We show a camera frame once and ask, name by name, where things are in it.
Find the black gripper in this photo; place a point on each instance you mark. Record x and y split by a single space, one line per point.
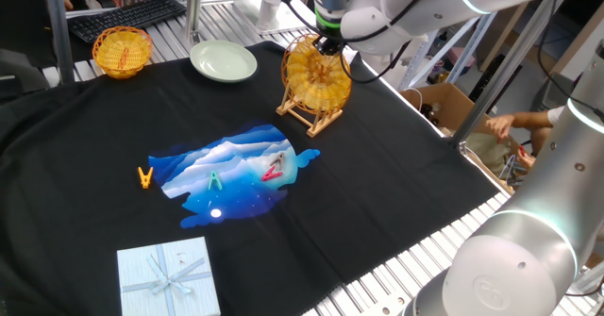
332 35

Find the woven wicker basket dish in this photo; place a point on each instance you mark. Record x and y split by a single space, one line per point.
317 75

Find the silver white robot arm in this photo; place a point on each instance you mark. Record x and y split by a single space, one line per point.
519 269

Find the bystander bare forearm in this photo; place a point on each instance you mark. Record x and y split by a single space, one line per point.
538 118

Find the wooden dish rack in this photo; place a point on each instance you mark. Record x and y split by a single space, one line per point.
321 126

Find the metal shelf rack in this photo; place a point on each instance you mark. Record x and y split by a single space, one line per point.
443 52

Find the bystander bare hand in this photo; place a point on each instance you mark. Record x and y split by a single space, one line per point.
501 126

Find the pale green plate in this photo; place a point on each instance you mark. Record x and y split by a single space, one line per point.
223 61

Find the grey brown clothespin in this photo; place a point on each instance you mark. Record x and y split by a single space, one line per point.
278 161

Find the cardboard box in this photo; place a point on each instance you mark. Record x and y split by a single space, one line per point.
453 106

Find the red clothespin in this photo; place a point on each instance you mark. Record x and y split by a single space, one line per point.
273 174

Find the black cloth with blue print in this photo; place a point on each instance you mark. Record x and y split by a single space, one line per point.
377 188

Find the teal clothespin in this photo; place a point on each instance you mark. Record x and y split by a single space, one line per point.
215 181

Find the olive cloth bag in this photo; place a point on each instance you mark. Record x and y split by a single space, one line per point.
488 153

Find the black keyboard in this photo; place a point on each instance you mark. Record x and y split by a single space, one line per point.
127 16

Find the orange brown clothespin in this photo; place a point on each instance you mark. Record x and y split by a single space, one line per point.
123 58

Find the deep woven wicker basket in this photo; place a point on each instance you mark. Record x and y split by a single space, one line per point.
122 54

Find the light blue gift box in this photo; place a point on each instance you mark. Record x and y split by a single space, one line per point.
167 278

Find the white pedestal stand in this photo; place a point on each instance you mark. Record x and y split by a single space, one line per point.
269 9

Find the aluminium frame post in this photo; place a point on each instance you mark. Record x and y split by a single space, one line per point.
193 9
59 33
509 66

